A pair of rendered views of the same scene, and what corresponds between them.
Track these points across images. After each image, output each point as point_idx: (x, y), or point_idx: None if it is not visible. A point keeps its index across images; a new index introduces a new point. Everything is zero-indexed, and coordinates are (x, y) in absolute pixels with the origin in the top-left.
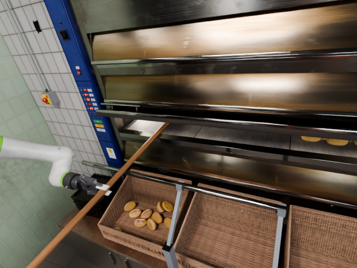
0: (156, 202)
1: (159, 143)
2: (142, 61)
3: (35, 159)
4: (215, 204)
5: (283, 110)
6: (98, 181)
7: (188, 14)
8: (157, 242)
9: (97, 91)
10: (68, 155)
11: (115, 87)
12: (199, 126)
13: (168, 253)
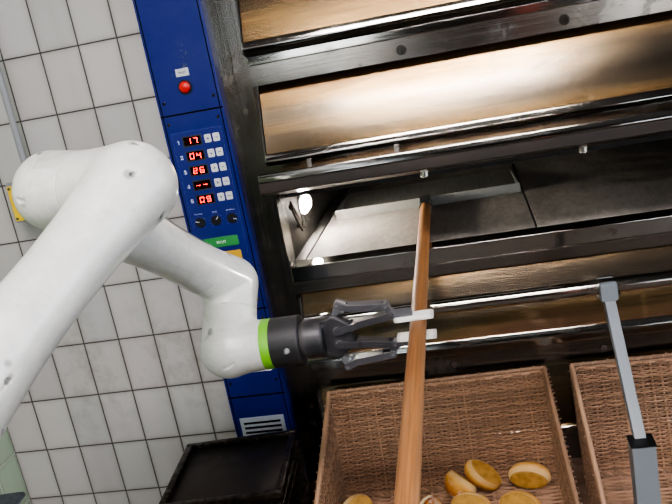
0: (432, 483)
1: (436, 268)
2: (416, 16)
3: (187, 276)
4: None
5: None
6: (220, 457)
7: None
8: None
9: (233, 140)
10: (253, 273)
11: (300, 115)
12: (523, 213)
13: (651, 455)
